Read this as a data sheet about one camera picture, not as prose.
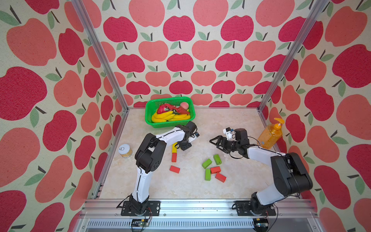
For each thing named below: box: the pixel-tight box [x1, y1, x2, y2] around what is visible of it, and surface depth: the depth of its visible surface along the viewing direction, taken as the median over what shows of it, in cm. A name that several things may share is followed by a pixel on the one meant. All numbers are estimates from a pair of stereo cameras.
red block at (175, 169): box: [169, 165, 181, 174], surface depth 90 cm
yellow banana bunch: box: [151, 111, 191, 123], surface depth 109 cm
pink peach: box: [180, 101, 189, 110], surface depth 117 cm
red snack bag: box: [156, 103, 190, 115], surface depth 111 cm
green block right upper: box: [213, 154, 222, 166], surface depth 93 cm
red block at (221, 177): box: [214, 172, 227, 183], surface depth 86 cm
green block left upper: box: [201, 158, 213, 170], surface depth 90 cm
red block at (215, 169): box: [210, 166, 222, 174], surface depth 88 cm
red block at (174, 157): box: [171, 152, 178, 163], surface depth 95 cm
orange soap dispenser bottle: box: [257, 117, 285, 150], surface depth 88 cm
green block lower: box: [204, 168, 212, 181], surface depth 86 cm
